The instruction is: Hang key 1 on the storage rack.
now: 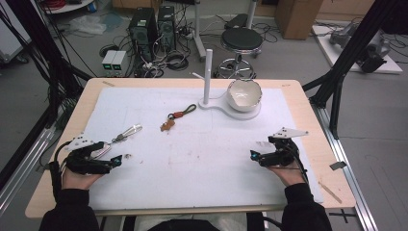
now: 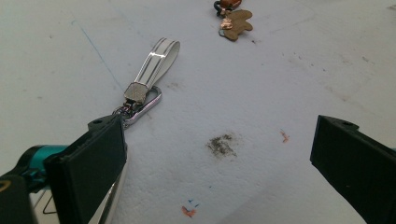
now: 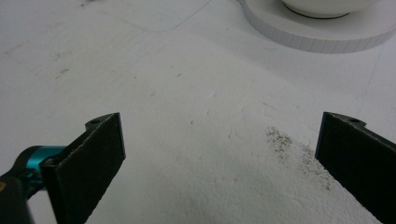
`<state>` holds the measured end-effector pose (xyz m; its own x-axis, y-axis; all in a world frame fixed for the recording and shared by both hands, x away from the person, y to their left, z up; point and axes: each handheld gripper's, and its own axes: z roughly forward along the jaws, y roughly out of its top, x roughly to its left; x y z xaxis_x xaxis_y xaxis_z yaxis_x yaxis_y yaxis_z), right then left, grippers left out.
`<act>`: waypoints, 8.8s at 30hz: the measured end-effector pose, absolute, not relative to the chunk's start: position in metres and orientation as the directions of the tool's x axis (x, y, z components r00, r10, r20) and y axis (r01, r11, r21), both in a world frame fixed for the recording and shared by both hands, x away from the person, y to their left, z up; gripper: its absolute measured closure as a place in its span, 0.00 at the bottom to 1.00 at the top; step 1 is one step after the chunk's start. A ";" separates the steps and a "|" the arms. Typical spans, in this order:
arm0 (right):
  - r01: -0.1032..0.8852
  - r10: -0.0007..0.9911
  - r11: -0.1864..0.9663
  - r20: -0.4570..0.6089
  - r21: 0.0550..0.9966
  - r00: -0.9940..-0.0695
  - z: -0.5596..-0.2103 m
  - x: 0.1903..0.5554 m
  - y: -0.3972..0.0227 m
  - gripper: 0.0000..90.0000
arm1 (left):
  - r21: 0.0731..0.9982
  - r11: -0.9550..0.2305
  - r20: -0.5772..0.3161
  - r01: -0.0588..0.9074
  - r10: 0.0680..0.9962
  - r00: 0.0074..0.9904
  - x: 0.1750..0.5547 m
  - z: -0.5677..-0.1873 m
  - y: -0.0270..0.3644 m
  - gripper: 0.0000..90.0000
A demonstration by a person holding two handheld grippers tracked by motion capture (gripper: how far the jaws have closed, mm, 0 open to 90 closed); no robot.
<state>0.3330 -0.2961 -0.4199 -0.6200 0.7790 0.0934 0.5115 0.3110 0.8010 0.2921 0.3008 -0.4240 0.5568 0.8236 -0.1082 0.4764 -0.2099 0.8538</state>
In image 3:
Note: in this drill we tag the white ceramic bowl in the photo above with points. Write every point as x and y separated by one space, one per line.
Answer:
327 7

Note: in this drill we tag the white foam sheet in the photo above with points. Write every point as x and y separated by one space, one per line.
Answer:
186 93

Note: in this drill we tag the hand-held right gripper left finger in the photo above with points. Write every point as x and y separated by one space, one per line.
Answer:
84 168

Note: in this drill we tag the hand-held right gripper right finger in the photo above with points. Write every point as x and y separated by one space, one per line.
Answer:
358 158

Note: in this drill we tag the white keyhole-shaped base board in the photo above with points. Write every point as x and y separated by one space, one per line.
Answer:
311 31

